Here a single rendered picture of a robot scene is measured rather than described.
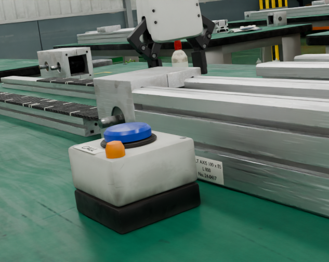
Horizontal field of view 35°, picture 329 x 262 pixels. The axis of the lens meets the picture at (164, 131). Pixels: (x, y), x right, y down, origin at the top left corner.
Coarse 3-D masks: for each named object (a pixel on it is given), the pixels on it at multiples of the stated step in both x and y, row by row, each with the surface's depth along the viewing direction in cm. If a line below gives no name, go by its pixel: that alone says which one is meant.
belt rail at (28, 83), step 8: (8, 80) 160; (16, 80) 154; (24, 80) 148; (32, 80) 145; (16, 88) 156; (24, 88) 150; (32, 88) 145; (40, 88) 140; (48, 88) 137; (56, 88) 133; (64, 88) 129; (72, 88) 124; (80, 88) 120; (88, 88) 117; (72, 96) 125; (80, 96) 121; (88, 96) 117
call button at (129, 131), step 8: (112, 128) 44; (120, 128) 44; (128, 128) 43; (136, 128) 43; (144, 128) 43; (104, 136) 44; (112, 136) 43; (120, 136) 43; (128, 136) 43; (136, 136) 43; (144, 136) 43
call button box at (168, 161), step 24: (96, 144) 45; (144, 144) 43; (168, 144) 42; (192, 144) 44; (72, 168) 46; (96, 168) 42; (120, 168) 40; (144, 168) 41; (168, 168) 42; (192, 168) 44; (96, 192) 43; (120, 192) 40; (144, 192) 41; (168, 192) 43; (192, 192) 44; (96, 216) 44; (120, 216) 40; (144, 216) 42; (168, 216) 43
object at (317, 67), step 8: (296, 56) 72; (304, 56) 71; (312, 56) 70; (320, 56) 69; (328, 56) 68; (264, 64) 68; (272, 64) 66; (280, 64) 65; (288, 64) 64; (296, 64) 63; (304, 64) 62; (312, 64) 61; (320, 64) 60; (328, 64) 60; (256, 72) 69; (264, 72) 68; (272, 72) 66; (280, 72) 65; (288, 72) 64; (296, 72) 63; (304, 72) 62; (312, 72) 61; (320, 72) 60; (328, 72) 59; (320, 80) 62; (328, 80) 61
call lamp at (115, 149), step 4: (108, 144) 40; (112, 144) 40; (116, 144) 40; (120, 144) 40; (108, 148) 40; (112, 148) 40; (116, 148) 40; (120, 148) 40; (124, 148) 40; (108, 152) 40; (112, 152) 40; (116, 152) 40; (120, 152) 40; (124, 152) 40; (108, 156) 40; (112, 156) 40; (116, 156) 40; (120, 156) 40
